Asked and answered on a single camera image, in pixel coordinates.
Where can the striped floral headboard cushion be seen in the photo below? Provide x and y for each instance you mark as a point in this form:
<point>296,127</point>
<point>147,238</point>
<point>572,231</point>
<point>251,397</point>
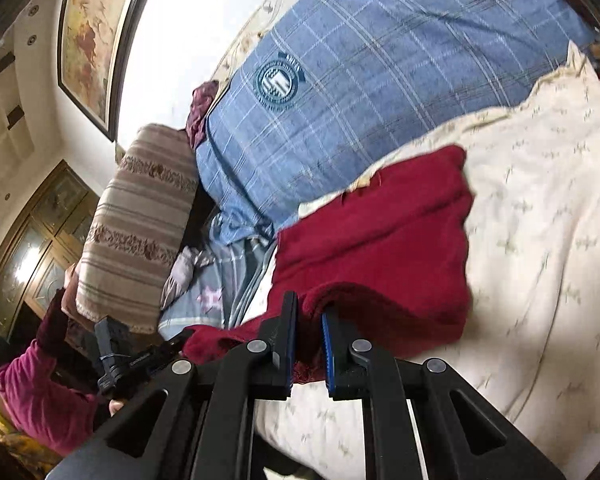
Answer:
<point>137,229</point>

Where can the maroon cloth behind pillow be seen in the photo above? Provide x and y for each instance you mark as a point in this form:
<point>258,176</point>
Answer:
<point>202,99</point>

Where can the framed wall painting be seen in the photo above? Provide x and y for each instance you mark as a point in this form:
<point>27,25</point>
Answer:
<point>91,35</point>

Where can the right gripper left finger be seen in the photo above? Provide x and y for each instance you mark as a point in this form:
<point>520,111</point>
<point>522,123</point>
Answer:
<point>193,421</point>

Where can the red knit garment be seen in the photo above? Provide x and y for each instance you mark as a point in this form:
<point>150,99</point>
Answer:
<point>388,258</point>

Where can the small pale crumpled cloth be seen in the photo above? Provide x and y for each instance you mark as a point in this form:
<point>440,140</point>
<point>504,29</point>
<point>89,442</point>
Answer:
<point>186,264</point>

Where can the dark wooden wardrobe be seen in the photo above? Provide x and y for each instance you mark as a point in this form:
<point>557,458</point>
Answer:
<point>47,236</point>

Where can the person's left hand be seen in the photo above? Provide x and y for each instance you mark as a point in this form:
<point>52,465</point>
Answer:
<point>115,406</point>

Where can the grey star-print bedsheet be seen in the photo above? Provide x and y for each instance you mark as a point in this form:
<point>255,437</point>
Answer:
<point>224,294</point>

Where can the cream leaf-print quilt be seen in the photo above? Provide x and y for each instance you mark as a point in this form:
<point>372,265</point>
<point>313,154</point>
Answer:
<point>531,345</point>

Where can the magenta sleeved forearm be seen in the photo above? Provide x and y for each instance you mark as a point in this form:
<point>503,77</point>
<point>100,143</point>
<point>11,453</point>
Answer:
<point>58,417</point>

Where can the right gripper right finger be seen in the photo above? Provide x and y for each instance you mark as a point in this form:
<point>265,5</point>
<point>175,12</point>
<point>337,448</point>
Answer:
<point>424,421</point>

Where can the blue plaid pillow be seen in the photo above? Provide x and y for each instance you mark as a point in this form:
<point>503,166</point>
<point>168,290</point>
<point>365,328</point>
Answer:
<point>337,84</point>

